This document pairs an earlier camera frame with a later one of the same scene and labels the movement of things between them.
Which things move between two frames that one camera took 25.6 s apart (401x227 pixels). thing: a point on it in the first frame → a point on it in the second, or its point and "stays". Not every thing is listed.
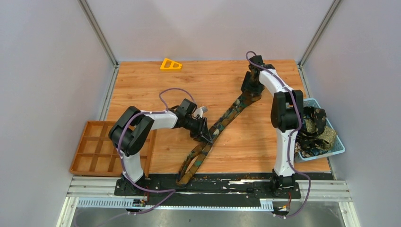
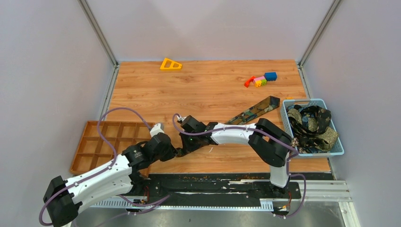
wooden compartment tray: (97, 155) stays
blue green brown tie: (219, 127) → (198, 144)
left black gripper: (203, 128) → (171, 154)
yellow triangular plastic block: (171, 67) stays
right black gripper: (257, 91) → (186, 146)
